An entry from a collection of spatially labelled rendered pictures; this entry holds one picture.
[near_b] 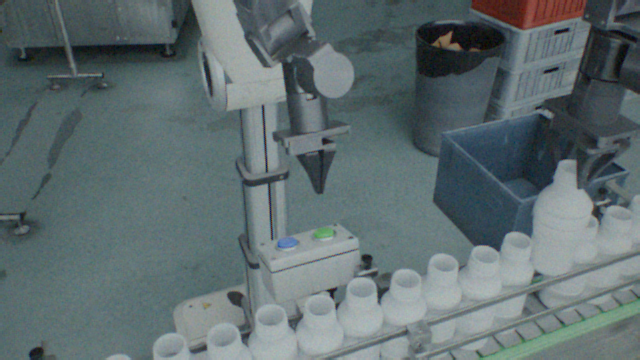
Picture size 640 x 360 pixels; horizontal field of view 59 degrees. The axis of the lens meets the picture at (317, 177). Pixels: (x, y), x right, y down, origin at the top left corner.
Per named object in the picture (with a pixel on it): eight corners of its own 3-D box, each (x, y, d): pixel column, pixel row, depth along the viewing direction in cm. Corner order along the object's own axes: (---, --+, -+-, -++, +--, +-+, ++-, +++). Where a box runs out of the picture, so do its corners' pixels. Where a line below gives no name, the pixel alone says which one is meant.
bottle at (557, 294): (560, 283, 94) (587, 204, 84) (585, 309, 89) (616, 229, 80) (529, 291, 92) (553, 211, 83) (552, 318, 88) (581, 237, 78)
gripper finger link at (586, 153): (574, 163, 77) (594, 102, 72) (615, 192, 72) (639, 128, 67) (534, 174, 75) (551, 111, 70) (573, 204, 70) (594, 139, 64)
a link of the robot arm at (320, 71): (288, -2, 79) (239, 34, 77) (324, -10, 68) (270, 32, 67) (331, 69, 84) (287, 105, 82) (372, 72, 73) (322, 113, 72)
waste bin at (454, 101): (430, 171, 298) (446, 57, 261) (390, 131, 332) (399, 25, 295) (501, 154, 312) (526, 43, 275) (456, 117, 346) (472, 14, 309)
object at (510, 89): (504, 110, 307) (512, 72, 295) (456, 81, 337) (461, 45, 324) (583, 87, 331) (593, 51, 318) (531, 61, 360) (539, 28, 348)
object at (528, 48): (514, 72, 294) (522, 31, 281) (461, 46, 323) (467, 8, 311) (593, 51, 318) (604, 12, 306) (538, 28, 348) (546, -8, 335)
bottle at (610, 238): (613, 291, 92) (647, 212, 83) (601, 312, 89) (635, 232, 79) (577, 274, 96) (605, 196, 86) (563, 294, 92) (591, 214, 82)
